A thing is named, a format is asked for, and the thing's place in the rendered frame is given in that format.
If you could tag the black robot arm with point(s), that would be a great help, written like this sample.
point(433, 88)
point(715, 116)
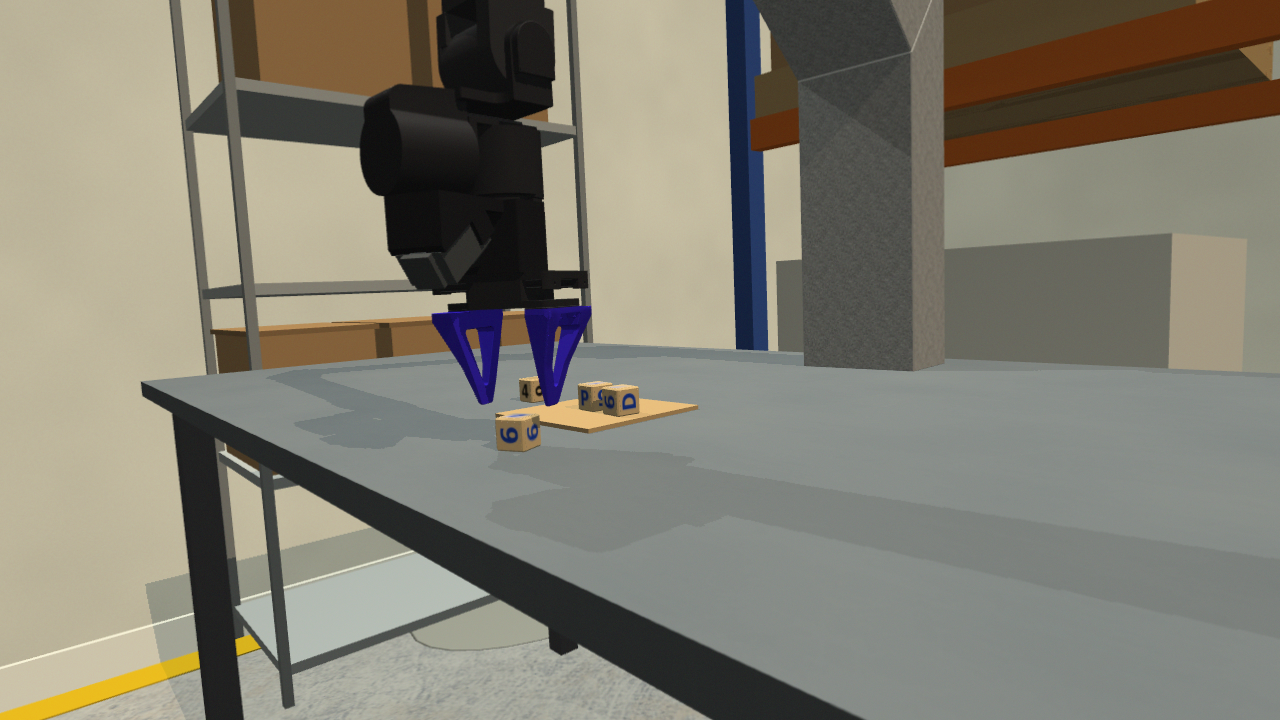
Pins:
point(420, 138)

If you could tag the beige letter block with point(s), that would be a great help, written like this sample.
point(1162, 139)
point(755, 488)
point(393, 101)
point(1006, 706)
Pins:
point(620, 400)
point(530, 390)
point(590, 395)
point(518, 432)

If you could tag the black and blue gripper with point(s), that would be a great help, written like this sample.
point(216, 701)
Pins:
point(486, 297)

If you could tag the orange flat mat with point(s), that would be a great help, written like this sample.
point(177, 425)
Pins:
point(567, 415)

